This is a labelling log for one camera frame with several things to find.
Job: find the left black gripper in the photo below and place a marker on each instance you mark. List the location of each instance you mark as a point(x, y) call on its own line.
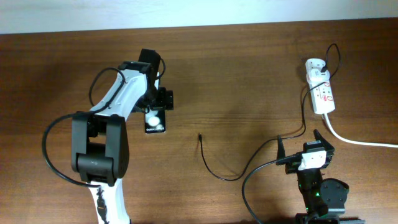
point(164, 100)

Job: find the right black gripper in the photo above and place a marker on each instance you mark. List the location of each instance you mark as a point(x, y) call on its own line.
point(328, 147)

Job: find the black Galaxy smartphone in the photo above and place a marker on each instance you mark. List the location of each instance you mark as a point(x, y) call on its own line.
point(155, 122)

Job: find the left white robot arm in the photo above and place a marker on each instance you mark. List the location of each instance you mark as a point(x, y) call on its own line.
point(100, 148)

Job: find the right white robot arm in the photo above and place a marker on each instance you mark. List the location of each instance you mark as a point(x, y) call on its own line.
point(324, 199)

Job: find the white power strip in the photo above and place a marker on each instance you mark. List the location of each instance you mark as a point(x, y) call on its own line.
point(321, 93)

